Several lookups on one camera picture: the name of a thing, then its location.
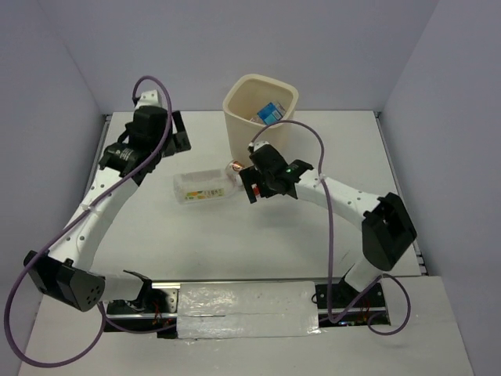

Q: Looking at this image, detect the red cap clear bottle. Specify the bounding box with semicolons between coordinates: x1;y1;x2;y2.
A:
225;160;245;191

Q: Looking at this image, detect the square clear juice bottle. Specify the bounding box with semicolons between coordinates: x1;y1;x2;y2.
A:
173;169;243;204

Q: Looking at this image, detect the blue cap clear bottle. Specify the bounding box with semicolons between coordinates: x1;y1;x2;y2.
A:
257;102;287;125

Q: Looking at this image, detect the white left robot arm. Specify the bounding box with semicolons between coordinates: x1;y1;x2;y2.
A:
28;106;191;313

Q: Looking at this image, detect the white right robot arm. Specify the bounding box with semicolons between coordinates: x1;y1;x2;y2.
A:
240;142;417;306

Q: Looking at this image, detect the beige plastic bin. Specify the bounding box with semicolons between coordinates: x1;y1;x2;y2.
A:
222;74;299;167

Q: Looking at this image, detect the white foil cover sheet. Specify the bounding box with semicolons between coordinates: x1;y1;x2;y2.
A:
177;281;320;339

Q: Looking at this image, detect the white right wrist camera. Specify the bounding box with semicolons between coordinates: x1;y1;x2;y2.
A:
247;140;269;154

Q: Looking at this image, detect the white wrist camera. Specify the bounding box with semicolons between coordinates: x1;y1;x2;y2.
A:
247;140;269;154
135;90;163;110

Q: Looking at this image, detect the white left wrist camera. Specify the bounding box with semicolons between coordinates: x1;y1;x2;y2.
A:
135;90;163;110

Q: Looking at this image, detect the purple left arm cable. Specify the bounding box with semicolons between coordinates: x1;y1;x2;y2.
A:
5;74;181;367

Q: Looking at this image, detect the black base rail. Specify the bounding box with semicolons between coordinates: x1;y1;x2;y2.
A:
104;279;390;339

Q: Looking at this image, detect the aluminium table edge rail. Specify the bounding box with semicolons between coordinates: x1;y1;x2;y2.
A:
373;111;430;275

